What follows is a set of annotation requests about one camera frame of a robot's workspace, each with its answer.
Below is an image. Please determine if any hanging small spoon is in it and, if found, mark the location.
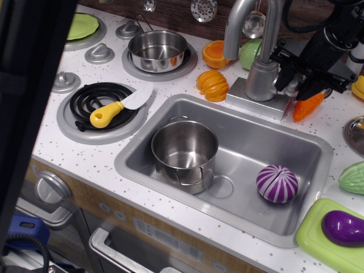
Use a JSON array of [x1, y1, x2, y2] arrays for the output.
[[143, 0, 156, 13]]

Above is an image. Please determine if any silver faucet lever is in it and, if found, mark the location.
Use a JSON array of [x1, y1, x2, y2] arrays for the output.
[[271, 73, 304, 99]]

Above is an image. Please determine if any silver oven door handle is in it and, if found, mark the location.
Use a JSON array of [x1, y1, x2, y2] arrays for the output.
[[89, 227, 159, 272]]

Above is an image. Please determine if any silver stove knob front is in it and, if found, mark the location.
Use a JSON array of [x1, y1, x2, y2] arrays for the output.
[[52, 71, 81, 94]]

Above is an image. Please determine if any green toy bitter gourd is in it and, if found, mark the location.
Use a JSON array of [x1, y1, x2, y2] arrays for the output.
[[338, 162, 363, 195]]

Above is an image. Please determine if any hanging slotted spoon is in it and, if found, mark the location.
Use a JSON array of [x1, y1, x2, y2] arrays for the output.
[[191, 0, 218, 23]]

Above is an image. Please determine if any orange toy pumpkin piece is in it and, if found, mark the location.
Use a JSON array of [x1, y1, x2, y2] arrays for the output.
[[196, 71, 229, 102]]

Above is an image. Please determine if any purple toy eggplant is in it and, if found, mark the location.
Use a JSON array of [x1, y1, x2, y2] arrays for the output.
[[321, 210, 363, 247]]

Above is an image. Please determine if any purple striped toy onion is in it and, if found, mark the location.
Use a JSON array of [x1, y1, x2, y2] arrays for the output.
[[256, 165, 299, 204]]

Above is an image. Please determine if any silver oven dial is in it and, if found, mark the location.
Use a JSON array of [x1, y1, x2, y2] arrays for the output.
[[34, 170, 72, 204]]

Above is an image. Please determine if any steel saucepan on burner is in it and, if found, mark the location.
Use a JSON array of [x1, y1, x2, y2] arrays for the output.
[[127, 29, 188, 73]]

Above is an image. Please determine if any silver toy faucet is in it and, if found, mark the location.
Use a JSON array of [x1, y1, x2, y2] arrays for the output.
[[223, 0, 291, 121]]

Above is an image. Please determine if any yellow handled toy knife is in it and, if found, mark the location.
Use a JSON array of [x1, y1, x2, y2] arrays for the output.
[[89, 82, 154, 129]]

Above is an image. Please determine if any toy orange half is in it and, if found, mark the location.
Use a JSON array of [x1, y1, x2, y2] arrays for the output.
[[202, 40, 230, 69]]

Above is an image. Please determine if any steel pot in sink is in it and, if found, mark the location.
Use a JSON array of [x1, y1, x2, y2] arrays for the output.
[[151, 116, 218, 195]]

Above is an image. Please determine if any silver stove knob back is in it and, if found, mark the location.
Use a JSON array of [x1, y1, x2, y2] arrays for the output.
[[115, 20, 143, 40]]

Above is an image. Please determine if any green toy plate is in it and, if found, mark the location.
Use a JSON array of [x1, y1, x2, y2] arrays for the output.
[[67, 13, 99, 40]]

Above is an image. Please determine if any silver stove knob middle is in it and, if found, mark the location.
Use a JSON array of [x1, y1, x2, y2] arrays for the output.
[[85, 43, 115, 65]]

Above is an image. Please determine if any silver plate at right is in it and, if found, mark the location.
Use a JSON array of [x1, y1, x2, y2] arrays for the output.
[[344, 116, 364, 156]]

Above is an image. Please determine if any yellow toy pepper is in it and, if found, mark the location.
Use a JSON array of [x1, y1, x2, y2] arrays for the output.
[[351, 75, 364, 100]]

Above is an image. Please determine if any black coil burner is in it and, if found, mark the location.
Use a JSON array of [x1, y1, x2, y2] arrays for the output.
[[69, 82, 140, 132]]

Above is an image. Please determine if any grey toy sink basin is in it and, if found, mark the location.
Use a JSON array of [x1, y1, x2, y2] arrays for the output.
[[114, 94, 333, 248]]

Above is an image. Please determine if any black foreground pole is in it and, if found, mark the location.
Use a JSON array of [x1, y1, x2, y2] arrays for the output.
[[1, 1, 77, 235]]

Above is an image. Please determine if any hanging steel ladle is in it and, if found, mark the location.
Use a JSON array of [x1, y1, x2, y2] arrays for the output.
[[242, 1, 266, 39]]

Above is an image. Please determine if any orange toy carrot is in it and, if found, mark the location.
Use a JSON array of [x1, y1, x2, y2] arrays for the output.
[[292, 93, 324, 122]]

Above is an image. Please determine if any green cutting board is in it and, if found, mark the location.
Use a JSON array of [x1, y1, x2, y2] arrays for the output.
[[296, 198, 363, 272]]

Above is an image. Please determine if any silver stove knob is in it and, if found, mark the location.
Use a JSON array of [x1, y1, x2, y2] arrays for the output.
[[85, 43, 115, 65], [115, 20, 143, 40], [52, 71, 81, 94]]

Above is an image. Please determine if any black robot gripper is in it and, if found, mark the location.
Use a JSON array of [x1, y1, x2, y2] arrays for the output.
[[270, 27, 358, 101]]

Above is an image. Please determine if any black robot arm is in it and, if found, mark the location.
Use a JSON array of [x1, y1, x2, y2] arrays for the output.
[[270, 1, 363, 101]]

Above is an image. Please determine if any blue clamp with cable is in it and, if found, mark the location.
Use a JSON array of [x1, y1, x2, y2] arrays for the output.
[[4, 213, 51, 273]]

